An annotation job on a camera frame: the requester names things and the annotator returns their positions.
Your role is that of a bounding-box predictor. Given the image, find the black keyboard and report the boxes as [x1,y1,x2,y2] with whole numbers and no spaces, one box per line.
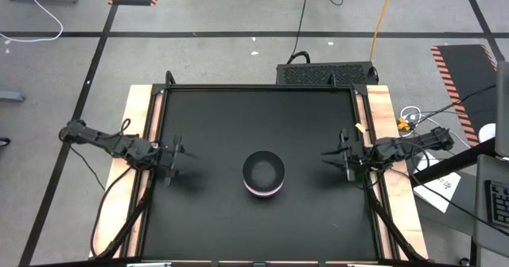
[484,179,509,230]

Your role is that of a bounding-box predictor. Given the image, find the black bowl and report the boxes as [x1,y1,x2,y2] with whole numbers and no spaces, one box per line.
[242,149,286,193]

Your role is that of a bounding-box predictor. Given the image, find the white paper sheet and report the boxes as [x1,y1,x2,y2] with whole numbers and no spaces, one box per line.
[413,157,462,215]

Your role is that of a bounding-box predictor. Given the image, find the purple bowl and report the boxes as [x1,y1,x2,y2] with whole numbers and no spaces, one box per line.
[243,179,286,199]

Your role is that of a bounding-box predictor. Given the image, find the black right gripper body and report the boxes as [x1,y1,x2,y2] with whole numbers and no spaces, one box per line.
[340,129,377,182]

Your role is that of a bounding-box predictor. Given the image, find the light wooden table board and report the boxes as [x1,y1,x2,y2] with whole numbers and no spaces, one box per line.
[356,84,429,260]
[87,84,165,260]

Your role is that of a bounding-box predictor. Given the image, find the white round cup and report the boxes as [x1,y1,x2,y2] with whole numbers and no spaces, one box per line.
[478,122,497,144]

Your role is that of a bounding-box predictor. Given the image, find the black computer case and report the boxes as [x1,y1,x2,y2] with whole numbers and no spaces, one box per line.
[276,60,379,87]

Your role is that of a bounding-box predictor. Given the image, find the yellow cable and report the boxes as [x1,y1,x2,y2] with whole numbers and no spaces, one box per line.
[368,0,398,64]

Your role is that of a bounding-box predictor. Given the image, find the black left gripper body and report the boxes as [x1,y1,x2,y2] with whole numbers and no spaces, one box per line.
[150,134,182,187]

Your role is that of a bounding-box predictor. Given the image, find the long black cable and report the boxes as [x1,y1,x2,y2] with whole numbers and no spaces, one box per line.
[286,0,312,64]

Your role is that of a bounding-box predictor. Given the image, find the white floor cable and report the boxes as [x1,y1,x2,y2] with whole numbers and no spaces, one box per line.
[0,0,64,44]

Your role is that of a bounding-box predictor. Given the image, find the short grey desk foot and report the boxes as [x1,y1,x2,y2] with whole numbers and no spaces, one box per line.
[0,91,26,103]

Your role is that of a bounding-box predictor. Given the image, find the grey desk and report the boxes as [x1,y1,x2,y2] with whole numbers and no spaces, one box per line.
[472,154,509,256]

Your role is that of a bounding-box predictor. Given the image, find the black cable bundle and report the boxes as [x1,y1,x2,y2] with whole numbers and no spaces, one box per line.
[90,165,157,260]
[359,167,429,263]

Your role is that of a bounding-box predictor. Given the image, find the grey monitor back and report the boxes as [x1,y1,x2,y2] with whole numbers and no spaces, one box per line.
[495,60,509,159]

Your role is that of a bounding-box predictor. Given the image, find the white cable coil with adapter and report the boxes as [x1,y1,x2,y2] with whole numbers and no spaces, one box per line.
[399,105,472,145]

